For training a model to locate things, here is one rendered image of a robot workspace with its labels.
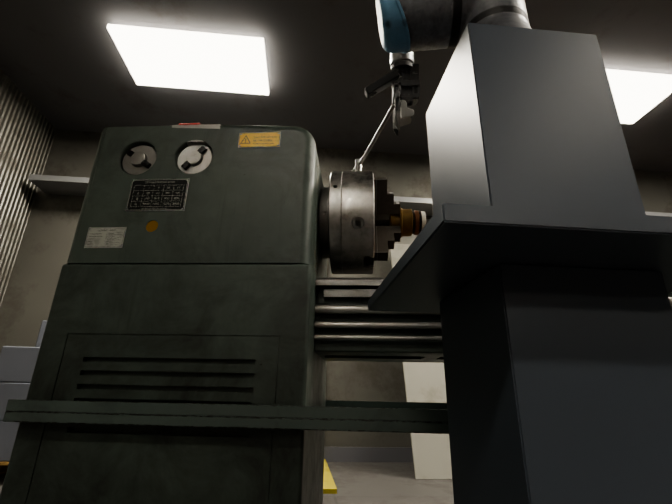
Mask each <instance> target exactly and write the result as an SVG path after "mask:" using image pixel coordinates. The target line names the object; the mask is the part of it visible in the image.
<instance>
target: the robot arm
mask: <svg viewBox="0 0 672 504"><path fill-rule="evenodd" d="M376 11H377V19H378V28H379V34H380V39H381V44H382V47H383V48H384V50H385V51H386V52H388V53H390V66H391V72H390V73H388V74H387V75H385V76H383V77H382V78H380V79H378V80H377V81H375V82H373V83H372V84H370V85H368V86H367V87H366V88H365V96H366V97H367V99H370V98H371V97H373V96H375V95H376V94H378V93H380V92H381V91H383V90H384V89H386V88H388V87H389V86H391V85H392V86H391V89H392V104H394V105H395V106H396V107H395V108H394V110H393V131H394V133H395V135H396V136H398V130H400V127H401V126H404V125H408V124H410V123H411V116H413V115H414V110H413V109H410V108H408V107H411V106H417V102H418V100H419V97H420V80H419V64H414V52H415V51H427V50H438V49H448V48H456V47H457V45H458V42H459V40H460V38H461V36H462V34H463V32H464V29H465V27H466V25H467V23H479V24H489V25H500V26H510V27H520V28H530V29H532V28H531V27H530V24H529V19H528V14H527V9H526V5H525V0H376Z"/></svg>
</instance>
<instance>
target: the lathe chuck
mask: <svg viewBox="0 0 672 504"><path fill-rule="evenodd" d="M355 217H361V218H362V219H363V220H364V226H363V227H362V228H361V229H355V228H354V227H353V226H352V220H353V219H354V218H355ZM341 245H342V267H343V274H373V272H374V265H369V266H365V265H363V258H365V256H370V258H374V248H375V197H374V173H373V171H343V174H342V189H341Z"/></svg>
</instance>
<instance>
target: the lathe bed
mask: <svg viewBox="0 0 672 504"><path fill-rule="evenodd" d="M384 279H385V278H337V277H316V283H315V285H316V288H317V296H316V300H315V301H316V305H315V314H316V321H315V322H314V328H315V335H314V340H315V352H316V353H317V354H318V355H319V356H320V357H321V358H322V359H324V360H325V361H368V362H431V363H444V356H443V343H442V329H441V315H440V313H423V312H396V311H369V310H368V300H369V299H370V297H371V296H372V295H373V293H374V292H375V291H376V290H377V288H378V287H379V286H380V284H381V283H382V282H383V280H384Z"/></svg>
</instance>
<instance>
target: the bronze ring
mask: <svg viewBox="0 0 672 504"><path fill-rule="evenodd" d="M389 226H400V228H401V237H402V236H412V234H413V235H418V234H419V233H420V232H421V231H422V213H421V211H420V210H414V211H412V209H402V208H401V207H400V214H390V216H389Z"/></svg>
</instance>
